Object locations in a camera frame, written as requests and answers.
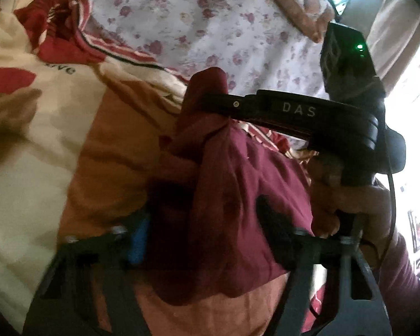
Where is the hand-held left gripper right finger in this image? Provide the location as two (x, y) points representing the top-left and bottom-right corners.
(257, 195), (393, 336)

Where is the printed polka dot blanket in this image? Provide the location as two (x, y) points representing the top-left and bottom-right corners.
(0, 0), (323, 336)

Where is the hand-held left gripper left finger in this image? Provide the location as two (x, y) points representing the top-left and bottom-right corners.
(23, 213), (153, 336)

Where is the orange quilted pillow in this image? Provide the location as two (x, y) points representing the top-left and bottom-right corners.
(243, 0), (337, 44)

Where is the person's right forearm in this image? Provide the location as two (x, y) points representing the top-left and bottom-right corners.
(362, 229), (420, 336)

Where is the red striped garment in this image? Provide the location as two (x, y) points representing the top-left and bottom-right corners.
(14, 0), (190, 81)

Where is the black cable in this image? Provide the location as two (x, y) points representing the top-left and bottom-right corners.
(308, 112), (400, 319)

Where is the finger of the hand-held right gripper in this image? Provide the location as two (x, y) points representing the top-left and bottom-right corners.
(196, 91), (268, 127)

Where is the person's right hand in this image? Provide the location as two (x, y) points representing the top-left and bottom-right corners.
(307, 154), (395, 253)

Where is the beige curtain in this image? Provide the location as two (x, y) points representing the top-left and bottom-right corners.
(339, 0), (420, 106)

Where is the maroon garment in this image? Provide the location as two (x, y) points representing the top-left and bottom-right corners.
(145, 66), (323, 309)

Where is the floral bed sheet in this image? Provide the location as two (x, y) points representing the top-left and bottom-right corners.
(44, 0), (333, 155)

